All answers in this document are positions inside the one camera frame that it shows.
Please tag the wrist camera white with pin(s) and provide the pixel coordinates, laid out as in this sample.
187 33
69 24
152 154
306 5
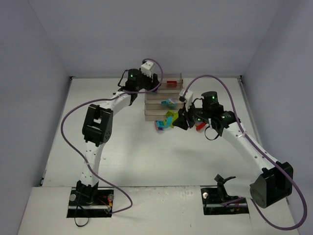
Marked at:
147 68
186 97

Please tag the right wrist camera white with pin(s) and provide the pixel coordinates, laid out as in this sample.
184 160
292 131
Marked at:
186 97

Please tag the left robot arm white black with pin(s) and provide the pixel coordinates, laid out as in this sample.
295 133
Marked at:
97 128

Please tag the blue lego brick center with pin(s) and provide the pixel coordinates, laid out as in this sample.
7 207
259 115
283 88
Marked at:
160 125

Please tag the red curved lego piece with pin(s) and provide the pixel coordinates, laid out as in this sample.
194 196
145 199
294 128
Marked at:
200 126

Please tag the clear bin farthest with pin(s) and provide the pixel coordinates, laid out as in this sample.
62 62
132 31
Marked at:
171 77

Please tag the purple butterfly lego piece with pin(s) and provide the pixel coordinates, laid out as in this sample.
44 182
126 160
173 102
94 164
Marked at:
155 126

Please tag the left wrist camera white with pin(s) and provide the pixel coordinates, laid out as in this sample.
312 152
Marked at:
147 68

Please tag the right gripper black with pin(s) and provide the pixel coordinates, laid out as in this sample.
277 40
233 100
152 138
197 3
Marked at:
187 117

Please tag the green wide lego brick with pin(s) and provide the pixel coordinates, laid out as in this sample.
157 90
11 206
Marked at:
176 115

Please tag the clear bin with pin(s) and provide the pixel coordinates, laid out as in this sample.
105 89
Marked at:
158 98
171 77
154 112
166 90

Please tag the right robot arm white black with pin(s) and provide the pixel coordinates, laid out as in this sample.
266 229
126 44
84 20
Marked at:
269 183

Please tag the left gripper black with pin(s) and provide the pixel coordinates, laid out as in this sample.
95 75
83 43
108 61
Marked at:
149 81

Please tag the clear bin nearest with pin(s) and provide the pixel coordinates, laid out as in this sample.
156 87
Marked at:
154 112

